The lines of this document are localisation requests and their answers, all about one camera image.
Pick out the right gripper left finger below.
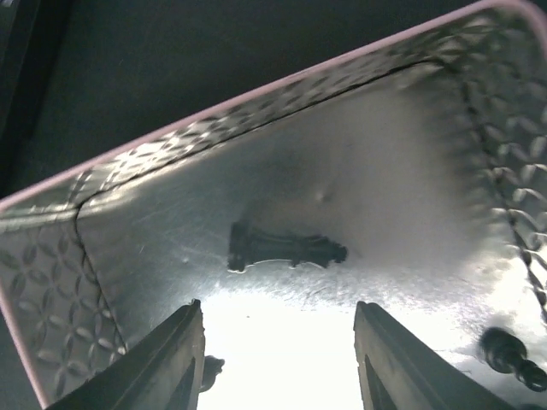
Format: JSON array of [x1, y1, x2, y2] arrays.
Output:
[[50, 300, 205, 409]]

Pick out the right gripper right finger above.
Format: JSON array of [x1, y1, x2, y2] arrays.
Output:
[[354, 302, 512, 409]]

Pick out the pink metal tin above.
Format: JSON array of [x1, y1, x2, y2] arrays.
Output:
[[1, 1, 546, 409]]

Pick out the black chess piece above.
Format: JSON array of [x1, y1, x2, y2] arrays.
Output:
[[227, 221, 348, 273], [200, 355, 226, 392], [479, 327, 546, 393]]

